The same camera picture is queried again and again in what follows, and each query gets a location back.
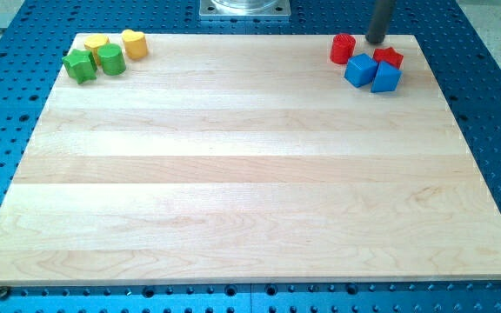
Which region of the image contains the red cylinder block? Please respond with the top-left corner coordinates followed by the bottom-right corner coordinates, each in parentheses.
top-left (330, 33), bottom-right (356, 64)

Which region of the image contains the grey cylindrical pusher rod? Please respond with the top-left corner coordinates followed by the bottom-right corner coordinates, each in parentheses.
top-left (365, 0), bottom-right (397, 44)

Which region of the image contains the blue cube block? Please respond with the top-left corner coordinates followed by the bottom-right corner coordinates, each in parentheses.
top-left (344, 53), bottom-right (378, 88)

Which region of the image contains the light wooden board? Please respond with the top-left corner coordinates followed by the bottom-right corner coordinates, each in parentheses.
top-left (0, 34), bottom-right (501, 286)

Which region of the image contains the blue angled block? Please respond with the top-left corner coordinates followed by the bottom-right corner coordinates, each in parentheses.
top-left (371, 61), bottom-right (402, 93)

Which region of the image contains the yellow heart block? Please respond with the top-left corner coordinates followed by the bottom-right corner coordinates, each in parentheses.
top-left (121, 29), bottom-right (149, 60)

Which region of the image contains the green cylinder block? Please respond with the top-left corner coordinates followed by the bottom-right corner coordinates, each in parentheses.
top-left (97, 43), bottom-right (126, 76)

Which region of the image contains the red star block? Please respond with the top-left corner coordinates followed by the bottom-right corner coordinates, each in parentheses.
top-left (372, 47), bottom-right (404, 70)

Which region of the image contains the yellow hexagon block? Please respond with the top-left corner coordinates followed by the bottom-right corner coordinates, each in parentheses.
top-left (83, 33), bottom-right (110, 65)

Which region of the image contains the green star block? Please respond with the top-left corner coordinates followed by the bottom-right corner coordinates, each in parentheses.
top-left (62, 49), bottom-right (97, 84)

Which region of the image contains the left board stop screw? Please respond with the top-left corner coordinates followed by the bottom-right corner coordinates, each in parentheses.
top-left (0, 286), bottom-right (12, 301)

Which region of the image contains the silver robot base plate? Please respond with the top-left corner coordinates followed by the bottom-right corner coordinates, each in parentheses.
top-left (199, 0), bottom-right (291, 18)

